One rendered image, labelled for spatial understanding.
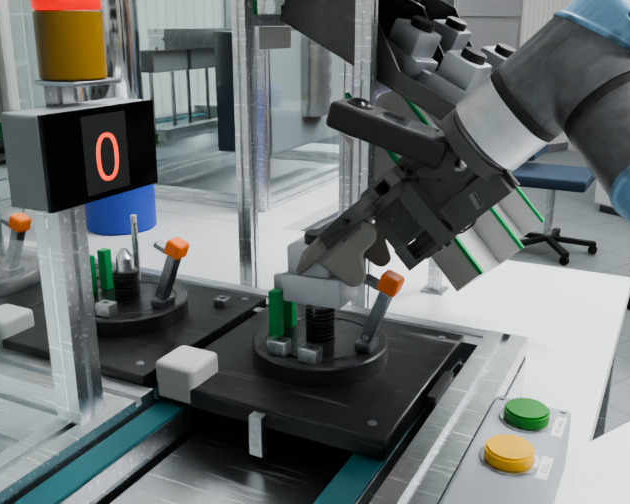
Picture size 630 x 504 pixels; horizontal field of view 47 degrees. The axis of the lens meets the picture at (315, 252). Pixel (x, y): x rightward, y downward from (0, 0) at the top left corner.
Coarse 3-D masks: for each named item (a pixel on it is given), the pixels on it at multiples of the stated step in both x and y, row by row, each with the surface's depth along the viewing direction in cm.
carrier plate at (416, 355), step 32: (256, 320) 85; (384, 320) 85; (224, 352) 76; (416, 352) 76; (448, 352) 76; (224, 384) 70; (256, 384) 70; (288, 384) 70; (352, 384) 70; (384, 384) 70; (416, 384) 70; (288, 416) 64; (320, 416) 64; (352, 416) 64; (384, 416) 64; (352, 448) 62; (384, 448) 61
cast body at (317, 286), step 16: (304, 240) 72; (288, 256) 72; (288, 272) 72; (304, 272) 71; (320, 272) 70; (288, 288) 73; (304, 288) 72; (320, 288) 71; (336, 288) 70; (352, 288) 73; (320, 304) 71; (336, 304) 71
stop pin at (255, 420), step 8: (248, 416) 65; (256, 416) 65; (264, 416) 65; (248, 424) 65; (256, 424) 65; (264, 424) 65; (256, 432) 65; (264, 432) 65; (256, 440) 65; (264, 440) 65; (256, 448) 66; (264, 448) 66
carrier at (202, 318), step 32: (128, 256) 84; (96, 288) 87; (128, 288) 85; (192, 288) 95; (96, 320) 80; (128, 320) 80; (160, 320) 82; (192, 320) 85; (224, 320) 85; (128, 352) 76; (160, 352) 76
